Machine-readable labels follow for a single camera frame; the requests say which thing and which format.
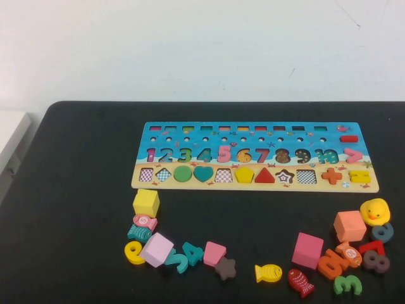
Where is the yellow pentagon piece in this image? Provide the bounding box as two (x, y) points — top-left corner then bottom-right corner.
(234, 166), (256, 184)

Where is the blue wooden puzzle board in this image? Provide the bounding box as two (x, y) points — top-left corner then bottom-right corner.
(130, 122), (379, 193)

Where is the teal heart piece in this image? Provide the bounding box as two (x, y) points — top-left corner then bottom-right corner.
(193, 165), (215, 183)

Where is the green circle piece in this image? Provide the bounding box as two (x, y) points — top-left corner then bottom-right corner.
(173, 165), (193, 184)

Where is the red triangle piece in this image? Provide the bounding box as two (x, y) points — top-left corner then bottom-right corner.
(254, 167), (276, 184)

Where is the teal number four piece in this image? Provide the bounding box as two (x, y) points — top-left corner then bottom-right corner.
(182, 241), (204, 267)

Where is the pink trapezoid piece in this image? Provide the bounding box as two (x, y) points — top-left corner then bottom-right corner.
(202, 241), (228, 267)

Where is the teal number two piece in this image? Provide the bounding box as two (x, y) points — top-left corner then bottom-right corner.
(163, 248), (189, 274)

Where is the brown star piece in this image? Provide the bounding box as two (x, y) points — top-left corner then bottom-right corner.
(213, 256), (237, 281)

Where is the yellow number six piece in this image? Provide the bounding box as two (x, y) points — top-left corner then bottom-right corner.
(123, 241), (147, 266)

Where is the orange plus sign piece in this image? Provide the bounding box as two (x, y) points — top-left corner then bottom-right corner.
(321, 167), (343, 185)

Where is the pink greater-than sign piece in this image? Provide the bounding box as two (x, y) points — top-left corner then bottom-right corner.
(344, 148), (364, 164)

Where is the yellow equals sign piece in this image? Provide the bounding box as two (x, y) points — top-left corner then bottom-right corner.
(349, 170), (371, 183)

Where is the orange number ten piece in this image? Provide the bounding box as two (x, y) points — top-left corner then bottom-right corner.
(317, 248), (344, 280)

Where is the grey-blue number nine piece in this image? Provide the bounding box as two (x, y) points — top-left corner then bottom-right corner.
(371, 222), (394, 244)

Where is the red number seven piece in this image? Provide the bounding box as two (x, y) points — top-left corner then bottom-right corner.
(358, 239), (386, 257)

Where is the green number three piece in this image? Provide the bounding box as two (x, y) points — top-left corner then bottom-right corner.
(333, 274), (363, 296)

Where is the brown number eight piece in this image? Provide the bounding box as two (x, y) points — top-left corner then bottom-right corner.
(362, 250), (390, 274)

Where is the yellow wooden cube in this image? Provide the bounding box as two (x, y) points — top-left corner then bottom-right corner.
(132, 189), (159, 219)

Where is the pink fish number five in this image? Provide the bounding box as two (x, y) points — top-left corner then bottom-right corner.
(132, 213), (158, 232)

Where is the teal wooden fish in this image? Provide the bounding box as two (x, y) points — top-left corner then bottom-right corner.
(127, 224), (153, 244)

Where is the light pink wooden cube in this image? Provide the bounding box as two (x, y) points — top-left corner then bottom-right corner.
(139, 232), (175, 269)

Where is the yellow wooden fish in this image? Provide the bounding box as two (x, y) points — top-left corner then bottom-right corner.
(254, 263), (283, 284)

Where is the hot pink wooden cube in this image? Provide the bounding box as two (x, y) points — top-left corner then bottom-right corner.
(291, 232), (325, 270)

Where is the red wooden fish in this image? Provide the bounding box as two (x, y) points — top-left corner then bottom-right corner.
(287, 268), (316, 299)

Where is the salmon wooden cube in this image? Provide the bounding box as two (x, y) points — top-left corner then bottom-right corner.
(333, 210), (368, 243)

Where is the orange fish number ten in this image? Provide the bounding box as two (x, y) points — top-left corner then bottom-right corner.
(335, 241), (363, 267)

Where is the yellow rubber duck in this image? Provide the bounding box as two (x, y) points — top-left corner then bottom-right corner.
(359, 198), (391, 227)

